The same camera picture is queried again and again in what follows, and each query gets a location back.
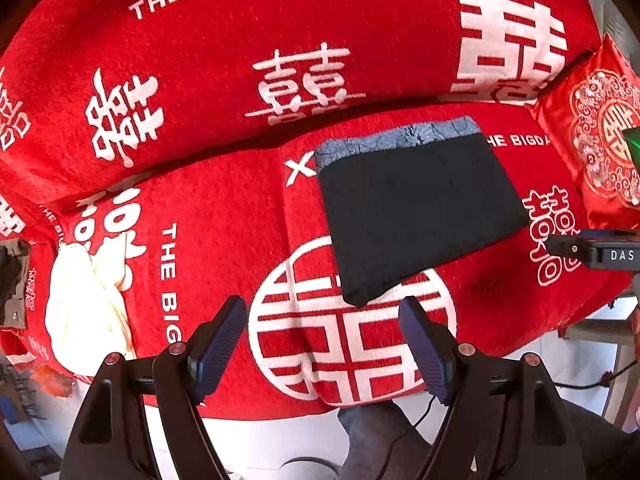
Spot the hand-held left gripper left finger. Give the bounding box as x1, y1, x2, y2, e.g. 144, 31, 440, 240
60, 295, 249, 480

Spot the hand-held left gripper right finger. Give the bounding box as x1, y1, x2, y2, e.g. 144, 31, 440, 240
398, 296, 586, 480

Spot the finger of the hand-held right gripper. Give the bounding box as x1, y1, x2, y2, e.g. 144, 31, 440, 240
545, 235, 588, 262

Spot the black pants grey waistband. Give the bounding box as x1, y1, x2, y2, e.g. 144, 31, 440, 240
313, 116, 531, 308

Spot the grey side table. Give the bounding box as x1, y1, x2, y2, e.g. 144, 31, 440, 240
559, 304, 640, 432

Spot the person's left leg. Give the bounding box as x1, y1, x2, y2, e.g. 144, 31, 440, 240
337, 401, 436, 480

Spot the person's leg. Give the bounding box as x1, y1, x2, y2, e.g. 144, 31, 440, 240
337, 401, 436, 480
564, 400, 640, 480

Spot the green object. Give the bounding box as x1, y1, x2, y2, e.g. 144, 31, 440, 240
621, 127, 640, 172

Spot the red embroidered pillow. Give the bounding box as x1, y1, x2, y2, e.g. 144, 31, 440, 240
529, 34, 640, 232

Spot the cream cloth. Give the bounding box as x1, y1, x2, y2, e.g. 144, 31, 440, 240
45, 242, 137, 376

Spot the orange plastic bag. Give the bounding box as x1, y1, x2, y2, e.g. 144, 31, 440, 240
29, 364, 77, 399

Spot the person's right leg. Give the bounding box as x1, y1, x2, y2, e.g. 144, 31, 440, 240
564, 400, 640, 480

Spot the red printed sofa blanket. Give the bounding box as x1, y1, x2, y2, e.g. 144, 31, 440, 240
0, 0, 636, 421

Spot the black cable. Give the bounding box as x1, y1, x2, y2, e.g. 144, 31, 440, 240
554, 359, 640, 392

